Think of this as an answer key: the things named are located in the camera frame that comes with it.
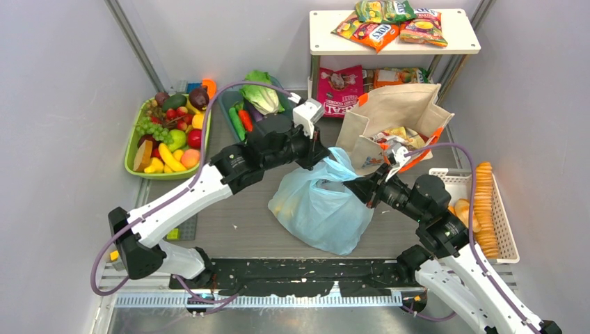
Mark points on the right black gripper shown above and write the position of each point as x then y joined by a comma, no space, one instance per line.
371,185

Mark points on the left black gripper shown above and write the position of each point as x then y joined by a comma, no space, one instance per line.
316,150

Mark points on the light blue plastic bag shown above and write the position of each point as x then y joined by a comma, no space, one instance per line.
316,207

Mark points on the red white chips bag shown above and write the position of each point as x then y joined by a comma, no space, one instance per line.
404,136

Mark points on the beige canvas tote bag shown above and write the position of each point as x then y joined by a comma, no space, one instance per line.
411,105

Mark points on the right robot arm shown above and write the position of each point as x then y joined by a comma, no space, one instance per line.
445,262

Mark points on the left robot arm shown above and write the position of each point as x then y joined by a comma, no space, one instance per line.
139,234

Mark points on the red chili pepper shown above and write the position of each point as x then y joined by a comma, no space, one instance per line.
246,120

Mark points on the green lettuce head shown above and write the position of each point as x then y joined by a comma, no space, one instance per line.
264,99

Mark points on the green cucumber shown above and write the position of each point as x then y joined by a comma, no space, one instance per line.
236,123

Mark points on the teal vegetable tray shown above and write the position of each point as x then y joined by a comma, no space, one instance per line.
247,102

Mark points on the pink Real snack bag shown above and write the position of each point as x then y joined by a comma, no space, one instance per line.
339,90

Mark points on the red apple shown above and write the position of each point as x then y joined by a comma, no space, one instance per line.
194,138

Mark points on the peach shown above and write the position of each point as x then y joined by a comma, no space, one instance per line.
190,158

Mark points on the dark purple fruit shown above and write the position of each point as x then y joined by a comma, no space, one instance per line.
198,98

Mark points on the green apple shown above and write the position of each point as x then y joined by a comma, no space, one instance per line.
176,139

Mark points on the white plastic basket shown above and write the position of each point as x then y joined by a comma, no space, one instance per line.
458,184

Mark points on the avocado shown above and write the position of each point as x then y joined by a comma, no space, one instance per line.
174,102

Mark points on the yellow banana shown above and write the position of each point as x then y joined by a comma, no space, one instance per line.
169,160

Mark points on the green fruit tray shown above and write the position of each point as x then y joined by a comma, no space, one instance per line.
142,156

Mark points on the orange green snack bag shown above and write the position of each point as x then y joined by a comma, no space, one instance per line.
398,76

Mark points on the green grapes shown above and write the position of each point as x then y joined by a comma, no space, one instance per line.
151,126

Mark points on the grey lego baseplate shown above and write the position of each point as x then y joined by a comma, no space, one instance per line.
186,231

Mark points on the stack of round crackers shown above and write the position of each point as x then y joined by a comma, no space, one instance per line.
482,200

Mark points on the orange Fox's snack bag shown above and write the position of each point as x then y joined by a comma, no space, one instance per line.
374,35

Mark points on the yellow orange snack bag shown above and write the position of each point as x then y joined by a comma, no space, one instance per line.
424,28

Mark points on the white two-tier shelf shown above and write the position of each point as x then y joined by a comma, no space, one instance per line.
456,29

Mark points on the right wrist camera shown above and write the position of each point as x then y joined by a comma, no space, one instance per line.
398,156

